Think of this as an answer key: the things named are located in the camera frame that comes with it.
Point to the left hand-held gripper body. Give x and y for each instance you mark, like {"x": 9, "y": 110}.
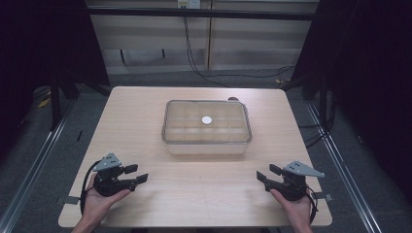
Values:
{"x": 108, "y": 186}

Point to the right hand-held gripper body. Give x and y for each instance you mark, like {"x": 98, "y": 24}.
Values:
{"x": 293, "y": 187}

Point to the clear plastic lidded container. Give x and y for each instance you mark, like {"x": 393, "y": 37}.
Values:
{"x": 207, "y": 132}

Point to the person's right hand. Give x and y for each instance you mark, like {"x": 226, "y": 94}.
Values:
{"x": 298, "y": 210}

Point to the person's left hand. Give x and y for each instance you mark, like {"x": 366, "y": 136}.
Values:
{"x": 95, "y": 205}

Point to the grey tape strip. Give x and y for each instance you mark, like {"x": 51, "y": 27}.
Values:
{"x": 324, "y": 196}
{"x": 69, "y": 200}

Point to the small black floor strip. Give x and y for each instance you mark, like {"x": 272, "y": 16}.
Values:
{"x": 79, "y": 136}

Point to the white round disc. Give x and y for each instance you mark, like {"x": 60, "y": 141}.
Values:
{"x": 207, "y": 120}

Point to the small dark round object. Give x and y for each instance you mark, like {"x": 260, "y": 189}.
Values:
{"x": 232, "y": 98}

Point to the yellow floor object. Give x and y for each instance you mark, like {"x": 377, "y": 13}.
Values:
{"x": 44, "y": 102}

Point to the black curtain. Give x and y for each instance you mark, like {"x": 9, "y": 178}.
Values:
{"x": 42, "y": 48}
{"x": 366, "y": 81}

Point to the black horizontal bar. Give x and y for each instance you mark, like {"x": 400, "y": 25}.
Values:
{"x": 194, "y": 13}

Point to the metal floor rail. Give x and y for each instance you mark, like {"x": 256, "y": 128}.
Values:
{"x": 345, "y": 171}
{"x": 30, "y": 171}

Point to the black stand post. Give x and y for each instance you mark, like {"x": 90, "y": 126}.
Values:
{"x": 55, "y": 103}

